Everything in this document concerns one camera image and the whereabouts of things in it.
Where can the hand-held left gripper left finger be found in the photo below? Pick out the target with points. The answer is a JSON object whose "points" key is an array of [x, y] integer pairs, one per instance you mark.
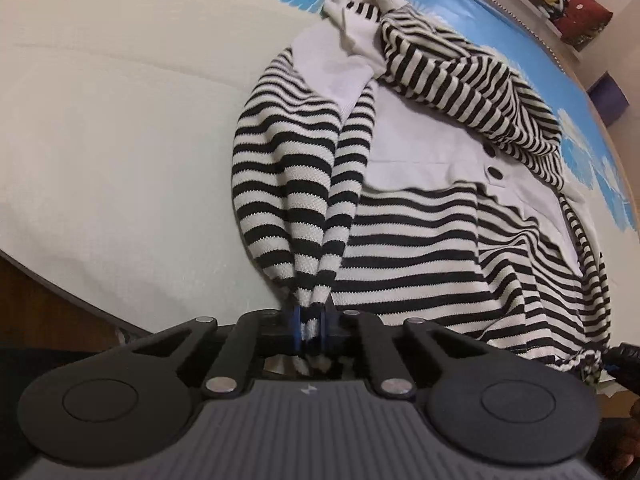
{"points": [[296, 329]]}

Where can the black white striped hooded top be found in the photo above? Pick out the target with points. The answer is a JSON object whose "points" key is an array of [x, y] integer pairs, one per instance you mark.
{"points": [[425, 240]]}

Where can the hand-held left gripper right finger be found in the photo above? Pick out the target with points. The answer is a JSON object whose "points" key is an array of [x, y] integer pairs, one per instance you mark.
{"points": [[326, 331]]}

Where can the white window sill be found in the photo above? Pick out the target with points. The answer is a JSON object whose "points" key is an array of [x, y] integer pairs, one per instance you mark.
{"points": [[520, 5]]}

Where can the striped plush toy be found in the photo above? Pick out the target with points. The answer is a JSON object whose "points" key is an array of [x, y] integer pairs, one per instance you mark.
{"points": [[559, 9]]}

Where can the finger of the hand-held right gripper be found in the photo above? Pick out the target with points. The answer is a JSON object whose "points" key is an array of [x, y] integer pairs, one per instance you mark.
{"points": [[625, 360]]}

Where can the blue patterned bed sheet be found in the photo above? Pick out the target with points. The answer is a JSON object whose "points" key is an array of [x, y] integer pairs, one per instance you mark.
{"points": [[125, 135]]}

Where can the red cushion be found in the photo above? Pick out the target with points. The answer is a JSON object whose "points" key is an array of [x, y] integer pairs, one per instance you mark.
{"points": [[585, 17]]}

